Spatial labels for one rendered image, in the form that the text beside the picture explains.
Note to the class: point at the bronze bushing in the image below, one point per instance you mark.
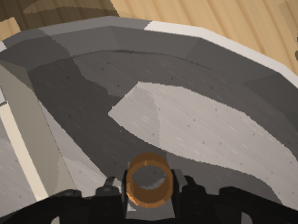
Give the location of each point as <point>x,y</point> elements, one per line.
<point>154,197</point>

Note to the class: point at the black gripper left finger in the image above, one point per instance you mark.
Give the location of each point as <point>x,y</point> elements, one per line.
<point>72,208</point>

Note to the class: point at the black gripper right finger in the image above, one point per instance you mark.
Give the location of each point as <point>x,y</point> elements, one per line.
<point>190,203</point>

